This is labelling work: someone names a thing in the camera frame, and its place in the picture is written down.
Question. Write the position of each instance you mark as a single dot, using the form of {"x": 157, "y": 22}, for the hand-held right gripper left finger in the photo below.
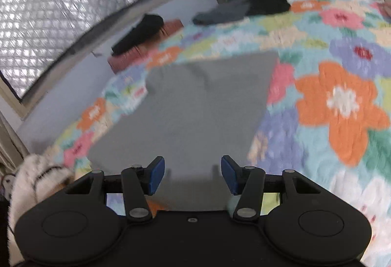
{"x": 157, "y": 173}

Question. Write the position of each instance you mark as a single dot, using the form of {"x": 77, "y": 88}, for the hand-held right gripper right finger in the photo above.
{"x": 229, "y": 173}

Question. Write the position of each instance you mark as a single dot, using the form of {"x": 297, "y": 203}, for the grey sweater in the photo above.
{"x": 198, "y": 108}

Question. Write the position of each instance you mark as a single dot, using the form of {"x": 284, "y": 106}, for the black folded clothes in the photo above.
{"x": 140, "y": 30}

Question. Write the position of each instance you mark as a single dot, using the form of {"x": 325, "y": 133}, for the pink suitcase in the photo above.
{"x": 128, "y": 60}

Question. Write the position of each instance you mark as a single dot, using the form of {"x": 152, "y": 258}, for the floral blanket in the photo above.
{"x": 336, "y": 120}

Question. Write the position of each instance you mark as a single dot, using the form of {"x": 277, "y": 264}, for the white furry garment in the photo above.
{"x": 30, "y": 175}

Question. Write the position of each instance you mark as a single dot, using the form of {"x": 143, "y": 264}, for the dark grey pants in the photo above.
{"x": 223, "y": 13}

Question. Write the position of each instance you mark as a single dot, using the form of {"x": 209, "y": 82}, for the black garment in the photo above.
{"x": 268, "y": 4}

